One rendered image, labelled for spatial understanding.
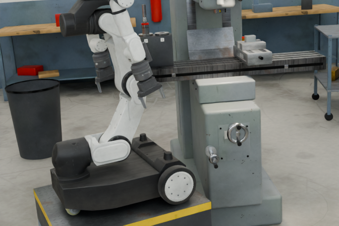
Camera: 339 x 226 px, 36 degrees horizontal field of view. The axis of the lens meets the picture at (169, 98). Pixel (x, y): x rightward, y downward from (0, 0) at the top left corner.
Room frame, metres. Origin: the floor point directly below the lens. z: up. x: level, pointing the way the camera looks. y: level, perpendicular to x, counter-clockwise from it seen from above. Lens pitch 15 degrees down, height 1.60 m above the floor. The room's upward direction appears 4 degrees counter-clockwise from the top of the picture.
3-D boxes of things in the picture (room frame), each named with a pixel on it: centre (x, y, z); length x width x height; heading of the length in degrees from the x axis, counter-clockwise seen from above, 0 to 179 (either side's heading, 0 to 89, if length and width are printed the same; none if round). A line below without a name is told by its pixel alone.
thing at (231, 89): (3.18, -0.33, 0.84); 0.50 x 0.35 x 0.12; 3
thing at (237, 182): (3.15, -0.33, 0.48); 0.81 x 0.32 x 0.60; 3
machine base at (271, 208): (3.43, -0.31, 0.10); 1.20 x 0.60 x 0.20; 3
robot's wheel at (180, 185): (2.43, -0.01, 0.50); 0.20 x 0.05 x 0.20; 114
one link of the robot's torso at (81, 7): (2.56, 0.37, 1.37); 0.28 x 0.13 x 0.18; 114
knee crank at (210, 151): (2.64, -0.22, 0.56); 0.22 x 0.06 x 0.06; 3
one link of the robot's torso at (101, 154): (2.57, 0.35, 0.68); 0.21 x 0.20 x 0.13; 114
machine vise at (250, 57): (3.16, -0.53, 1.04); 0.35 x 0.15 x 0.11; 6
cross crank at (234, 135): (2.68, -0.35, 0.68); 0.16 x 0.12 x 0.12; 3
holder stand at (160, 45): (3.18, 0.07, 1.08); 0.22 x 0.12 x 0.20; 90
